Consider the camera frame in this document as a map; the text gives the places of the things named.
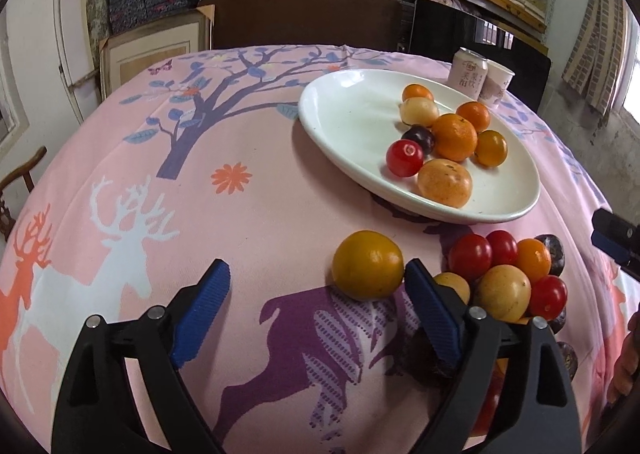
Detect white plate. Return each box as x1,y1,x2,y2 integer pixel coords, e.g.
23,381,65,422
298,69,542,226

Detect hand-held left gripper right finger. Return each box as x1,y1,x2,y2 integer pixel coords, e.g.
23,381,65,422
404,258,583,454

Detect orange tangerine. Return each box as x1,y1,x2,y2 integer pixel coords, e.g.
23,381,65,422
402,84,435,102
456,101,492,133
515,238,552,283
431,113,479,162

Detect white door panel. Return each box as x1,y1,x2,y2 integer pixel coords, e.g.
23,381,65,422
52,0,108,125

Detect black flat screen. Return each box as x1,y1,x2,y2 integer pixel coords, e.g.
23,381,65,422
410,0,552,115

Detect dark red plum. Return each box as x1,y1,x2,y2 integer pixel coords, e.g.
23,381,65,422
467,371,506,437

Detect white framed side window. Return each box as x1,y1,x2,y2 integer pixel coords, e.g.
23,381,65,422
0,19,31,150

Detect white paper cup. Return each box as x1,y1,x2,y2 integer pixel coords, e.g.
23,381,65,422
479,59,516,109

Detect dark brown wooden board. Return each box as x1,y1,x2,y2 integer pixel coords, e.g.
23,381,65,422
197,0,416,52

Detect mottled grey stone slab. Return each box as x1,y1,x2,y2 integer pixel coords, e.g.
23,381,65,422
86,0,111,95

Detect golden orange round fruit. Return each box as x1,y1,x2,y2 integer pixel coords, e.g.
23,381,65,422
473,129,509,168
332,230,405,301

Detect person's right hand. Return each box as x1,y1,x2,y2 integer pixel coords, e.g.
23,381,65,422
607,309,640,405

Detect small dark purple plum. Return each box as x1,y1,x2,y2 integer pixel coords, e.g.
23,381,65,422
401,125,436,155

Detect small yellow round fruit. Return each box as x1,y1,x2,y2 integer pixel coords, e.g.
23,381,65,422
433,272,472,305

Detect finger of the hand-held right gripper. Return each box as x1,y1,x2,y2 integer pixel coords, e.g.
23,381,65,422
591,209,640,281

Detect hanging woven bamboo strips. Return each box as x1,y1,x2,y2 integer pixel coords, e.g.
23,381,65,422
562,0,628,115

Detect carved wooden chair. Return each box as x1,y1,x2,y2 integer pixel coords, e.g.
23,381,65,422
0,146,48,242

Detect bright barred window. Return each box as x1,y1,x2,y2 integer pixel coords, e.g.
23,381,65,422
617,0,640,125

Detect framed picture in cardboard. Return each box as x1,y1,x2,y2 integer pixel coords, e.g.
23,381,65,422
98,4,216,100

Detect pink drink can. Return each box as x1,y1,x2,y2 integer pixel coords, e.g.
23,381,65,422
446,47,488,91

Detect dark purple passion fruit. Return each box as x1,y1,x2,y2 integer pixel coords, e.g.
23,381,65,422
533,234,566,277
400,329,453,387
547,306,568,335
555,341,579,382

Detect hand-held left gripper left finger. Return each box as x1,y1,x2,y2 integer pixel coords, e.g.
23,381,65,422
51,258,231,454

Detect pink deer print tablecloth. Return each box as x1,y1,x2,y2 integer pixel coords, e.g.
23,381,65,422
0,44,640,454

